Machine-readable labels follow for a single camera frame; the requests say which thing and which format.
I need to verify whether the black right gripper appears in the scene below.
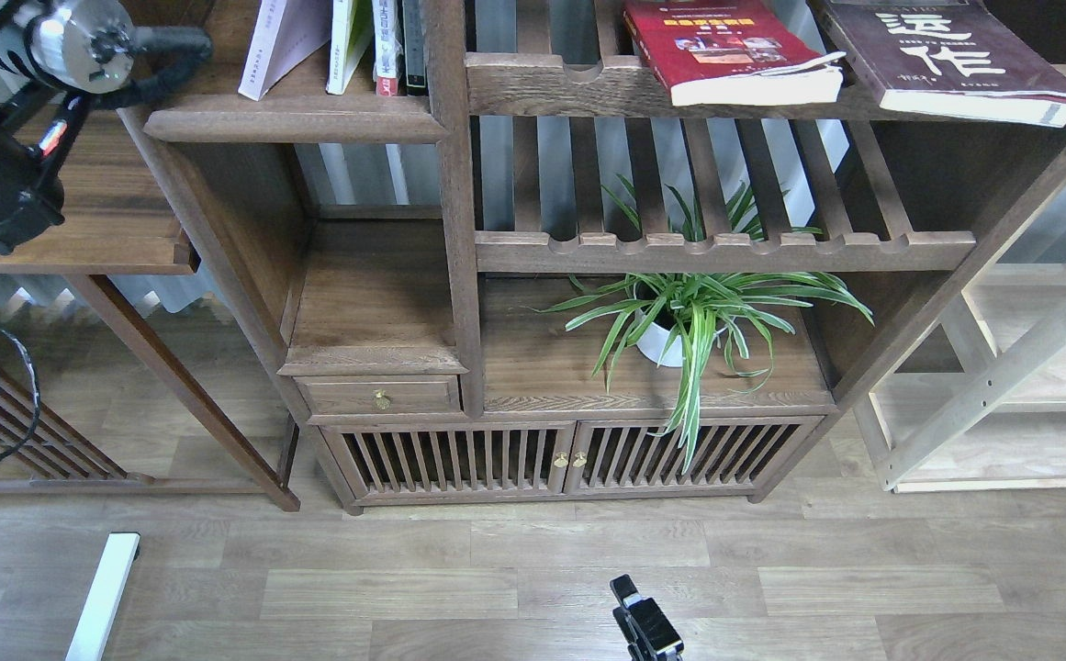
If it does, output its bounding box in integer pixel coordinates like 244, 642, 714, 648
610, 574, 684, 660

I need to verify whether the white lavender paperback book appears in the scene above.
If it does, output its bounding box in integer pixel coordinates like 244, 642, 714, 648
238, 1, 332, 100

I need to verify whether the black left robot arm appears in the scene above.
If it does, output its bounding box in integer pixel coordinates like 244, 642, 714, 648
0, 1, 213, 255

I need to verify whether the light wooden shelf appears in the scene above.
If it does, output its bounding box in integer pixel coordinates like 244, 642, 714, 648
852, 124, 1066, 495

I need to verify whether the white plant pot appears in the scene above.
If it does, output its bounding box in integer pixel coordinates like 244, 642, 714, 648
634, 321, 685, 368

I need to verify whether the green spider plant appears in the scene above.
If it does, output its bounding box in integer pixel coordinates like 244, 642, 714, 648
538, 174, 876, 475

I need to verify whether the dark wooden bookshelf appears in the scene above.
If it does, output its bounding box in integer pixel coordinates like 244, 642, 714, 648
124, 1, 1066, 513

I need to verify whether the white stand leg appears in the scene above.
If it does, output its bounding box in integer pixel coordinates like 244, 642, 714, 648
65, 532, 141, 660

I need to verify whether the red paperback book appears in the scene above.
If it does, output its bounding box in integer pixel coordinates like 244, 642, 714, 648
623, 1, 844, 107

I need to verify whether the red white upright book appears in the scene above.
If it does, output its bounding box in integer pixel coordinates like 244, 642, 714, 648
370, 0, 406, 97

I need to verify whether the black upright book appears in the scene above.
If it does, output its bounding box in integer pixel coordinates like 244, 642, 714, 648
399, 0, 429, 96

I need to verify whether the dark brown book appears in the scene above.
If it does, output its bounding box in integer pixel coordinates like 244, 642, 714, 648
811, 1, 1066, 127

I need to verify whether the white green upright book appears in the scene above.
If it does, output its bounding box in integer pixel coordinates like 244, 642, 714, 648
326, 0, 372, 94

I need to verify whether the dark wooden side table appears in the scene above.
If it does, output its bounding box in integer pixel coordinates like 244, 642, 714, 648
0, 110, 300, 513

